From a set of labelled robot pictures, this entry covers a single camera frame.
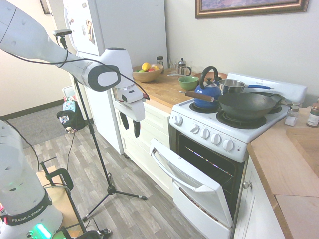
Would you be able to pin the white stove storage drawer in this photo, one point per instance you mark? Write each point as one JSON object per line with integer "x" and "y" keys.
{"x": 199, "y": 211}

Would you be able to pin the white oven door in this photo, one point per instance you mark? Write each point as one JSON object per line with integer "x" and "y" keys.
{"x": 192, "y": 181}

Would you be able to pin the black bag with patch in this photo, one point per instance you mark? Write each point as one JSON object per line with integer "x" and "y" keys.
{"x": 67, "y": 120}

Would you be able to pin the white corner cabinet with knob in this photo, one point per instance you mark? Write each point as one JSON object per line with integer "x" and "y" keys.
{"x": 256, "y": 206}

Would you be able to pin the gold framed picture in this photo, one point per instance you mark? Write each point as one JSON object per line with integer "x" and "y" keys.
{"x": 251, "y": 7}

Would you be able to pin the glass salt shaker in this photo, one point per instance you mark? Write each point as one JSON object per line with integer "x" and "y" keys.
{"x": 292, "y": 116}

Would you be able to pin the white electric stove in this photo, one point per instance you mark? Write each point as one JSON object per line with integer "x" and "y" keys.
{"x": 236, "y": 119}

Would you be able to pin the black exterior camera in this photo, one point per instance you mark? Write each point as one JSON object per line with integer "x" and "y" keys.
{"x": 62, "y": 32}

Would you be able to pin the black frying pan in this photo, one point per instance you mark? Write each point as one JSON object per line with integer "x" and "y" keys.
{"x": 271, "y": 98}

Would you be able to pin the brown spice jar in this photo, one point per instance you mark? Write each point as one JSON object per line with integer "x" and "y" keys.
{"x": 313, "y": 115}

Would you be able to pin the clear drinking glass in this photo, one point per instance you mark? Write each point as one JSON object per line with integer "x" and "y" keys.
{"x": 173, "y": 65}

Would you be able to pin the wooden fruit bowl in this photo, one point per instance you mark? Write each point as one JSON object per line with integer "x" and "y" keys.
{"x": 147, "y": 74}

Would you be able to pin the black camera tripod stand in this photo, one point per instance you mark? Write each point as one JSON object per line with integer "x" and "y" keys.
{"x": 97, "y": 139}

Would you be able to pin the green ceramic bowl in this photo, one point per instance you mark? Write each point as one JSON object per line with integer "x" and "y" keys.
{"x": 188, "y": 82}

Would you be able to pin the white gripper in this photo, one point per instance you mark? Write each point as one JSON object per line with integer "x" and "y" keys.
{"x": 131, "y": 103}

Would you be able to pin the white kitchen cabinet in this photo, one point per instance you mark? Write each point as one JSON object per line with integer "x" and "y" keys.
{"x": 144, "y": 139}

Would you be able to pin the black metal clamp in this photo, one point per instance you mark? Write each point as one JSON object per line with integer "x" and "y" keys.
{"x": 59, "y": 184}

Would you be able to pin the dark framed wall picture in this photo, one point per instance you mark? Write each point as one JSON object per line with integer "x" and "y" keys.
{"x": 45, "y": 6}

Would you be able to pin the black lidded glass jar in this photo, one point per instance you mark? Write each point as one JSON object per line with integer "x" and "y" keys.
{"x": 160, "y": 60}

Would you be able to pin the glass french press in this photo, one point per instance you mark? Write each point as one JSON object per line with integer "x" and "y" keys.
{"x": 183, "y": 66}

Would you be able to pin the yellow lemon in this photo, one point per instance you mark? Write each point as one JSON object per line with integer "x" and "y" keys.
{"x": 146, "y": 66}

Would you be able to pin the white refrigerator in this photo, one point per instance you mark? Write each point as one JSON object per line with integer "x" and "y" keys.
{"x": 119, "y": 30}

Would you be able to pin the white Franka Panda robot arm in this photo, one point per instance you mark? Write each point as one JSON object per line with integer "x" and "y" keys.
{"x": 30, "y": 47}

